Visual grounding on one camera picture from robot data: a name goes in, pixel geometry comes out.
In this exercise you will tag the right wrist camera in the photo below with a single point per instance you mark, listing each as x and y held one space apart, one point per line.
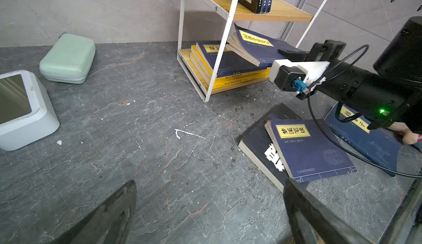
299 77

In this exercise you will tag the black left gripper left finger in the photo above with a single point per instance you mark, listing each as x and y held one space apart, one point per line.
111 220

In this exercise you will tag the yellow cartoon book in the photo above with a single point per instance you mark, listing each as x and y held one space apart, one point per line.
232 69

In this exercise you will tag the white digital clock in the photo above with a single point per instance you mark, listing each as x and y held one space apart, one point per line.
27 113

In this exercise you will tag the yellow book on lower shelf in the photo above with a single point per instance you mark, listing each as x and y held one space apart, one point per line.
237 83

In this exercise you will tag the navy book with yellow label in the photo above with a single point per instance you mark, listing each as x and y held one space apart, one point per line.
256 48

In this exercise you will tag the blue book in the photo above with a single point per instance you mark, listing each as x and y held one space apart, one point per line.
379 146

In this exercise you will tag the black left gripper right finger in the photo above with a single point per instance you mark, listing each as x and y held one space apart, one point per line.
309 219

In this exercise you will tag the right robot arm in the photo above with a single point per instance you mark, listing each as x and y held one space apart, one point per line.
391 93

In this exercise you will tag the mint green case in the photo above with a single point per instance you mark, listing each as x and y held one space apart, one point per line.
69 60

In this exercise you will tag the black-haired doll plush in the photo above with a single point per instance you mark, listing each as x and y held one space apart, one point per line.
407 136

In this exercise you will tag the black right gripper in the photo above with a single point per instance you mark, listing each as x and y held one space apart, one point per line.
327 51

